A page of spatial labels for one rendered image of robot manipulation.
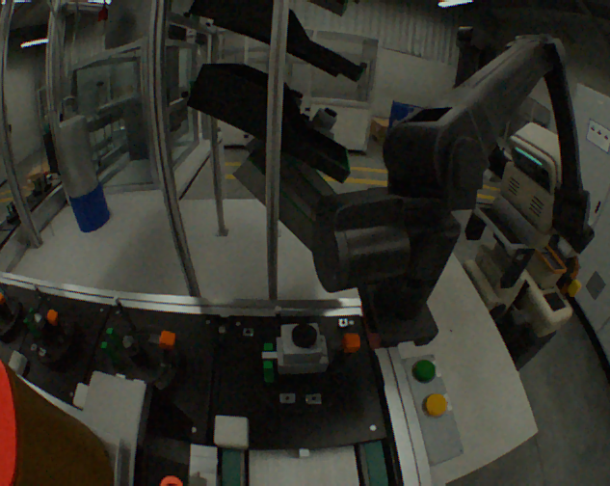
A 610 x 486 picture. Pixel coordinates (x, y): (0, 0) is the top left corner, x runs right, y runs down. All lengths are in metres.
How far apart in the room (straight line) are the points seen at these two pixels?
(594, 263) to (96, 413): 3.29
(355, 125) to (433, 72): 6.02
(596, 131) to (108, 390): 3.45
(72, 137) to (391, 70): 8.97
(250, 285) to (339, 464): 0.47
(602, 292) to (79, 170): 3.82
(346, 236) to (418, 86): 9.60
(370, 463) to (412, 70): 9.59
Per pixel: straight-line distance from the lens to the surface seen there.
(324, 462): 0.45
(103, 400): 0.15
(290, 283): 0.69
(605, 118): 3.36
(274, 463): 0.44
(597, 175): 3.27
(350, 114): 4.41
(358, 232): 0.18
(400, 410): 0.45
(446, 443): 0.47
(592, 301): 3.26
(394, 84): 9.38
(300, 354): 0.32
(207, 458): 0.42
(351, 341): 0.34
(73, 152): 1.04
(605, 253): 3.17
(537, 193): 0.89
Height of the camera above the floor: 1.36
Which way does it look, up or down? 37 degrees down
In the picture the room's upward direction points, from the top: 5 degrees clockwise
